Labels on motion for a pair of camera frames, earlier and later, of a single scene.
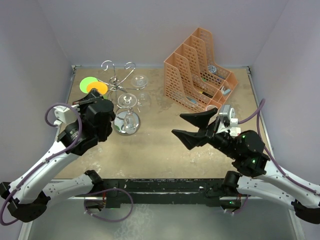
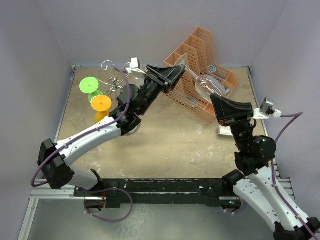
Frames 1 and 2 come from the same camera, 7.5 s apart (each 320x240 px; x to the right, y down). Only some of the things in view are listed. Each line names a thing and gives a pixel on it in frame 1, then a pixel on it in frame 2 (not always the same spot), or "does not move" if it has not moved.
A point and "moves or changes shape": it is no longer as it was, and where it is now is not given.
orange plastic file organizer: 190,78 does not move
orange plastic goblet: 101,87 moves or changes shape
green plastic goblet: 86,80 does not move
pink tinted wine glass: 210,106 → 205,85
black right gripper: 199,119 → 227,111
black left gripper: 89,98 → 167,77
